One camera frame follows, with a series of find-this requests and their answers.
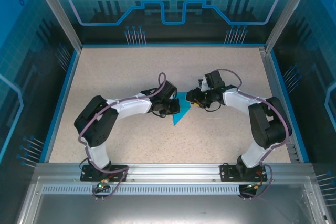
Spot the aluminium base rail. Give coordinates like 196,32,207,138
34,162,314,183

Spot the grey sheet metal tray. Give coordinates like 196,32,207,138
15,176,334,224

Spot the slotted metal cable duct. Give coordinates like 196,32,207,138
40,184,307,196

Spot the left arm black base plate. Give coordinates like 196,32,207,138
80,164,130,182

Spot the aluminium table edge rail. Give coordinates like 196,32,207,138
258,46,301,164

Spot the blue paper sheet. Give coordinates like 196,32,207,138
172,92,194,126

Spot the blue table edge strip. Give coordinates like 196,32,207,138
43,49,81,164
267,50,311,163

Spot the aluminium frame post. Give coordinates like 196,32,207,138
28,0,84,51
263,0,315,53

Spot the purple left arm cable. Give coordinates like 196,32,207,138
78,71,168,201

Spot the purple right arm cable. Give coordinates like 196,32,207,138
215,68,292,201

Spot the lit cable connector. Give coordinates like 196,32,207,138
96,178,110,190
245,181,264,190

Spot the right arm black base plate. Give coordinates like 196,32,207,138
219,163,269,182

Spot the blue printed enclosure panel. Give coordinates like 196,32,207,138
272,0,336,224
0,0,79,224

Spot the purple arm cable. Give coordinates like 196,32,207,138
215,68,292,201
78,71,168,201

